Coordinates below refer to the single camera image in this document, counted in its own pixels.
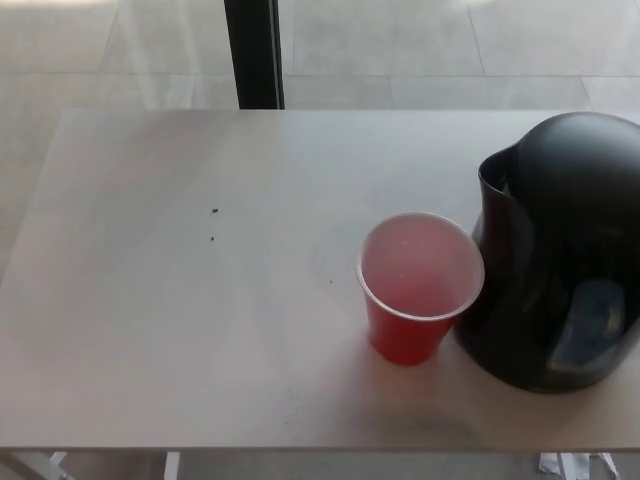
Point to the black electric kettle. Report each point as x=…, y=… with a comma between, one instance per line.
x=555, y=200

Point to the red plastic cup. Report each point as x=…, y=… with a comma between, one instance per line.
x=402, y=337

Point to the white table leg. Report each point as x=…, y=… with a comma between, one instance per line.
x=171, y=467

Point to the white paper scrap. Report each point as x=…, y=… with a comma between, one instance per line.
x=574, y=467
x=549, y=462
x=602, y=465

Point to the white slanted table strut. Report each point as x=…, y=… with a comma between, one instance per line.
x=30, y=465

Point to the black vertical post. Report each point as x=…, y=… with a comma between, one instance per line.
x=252, y=50

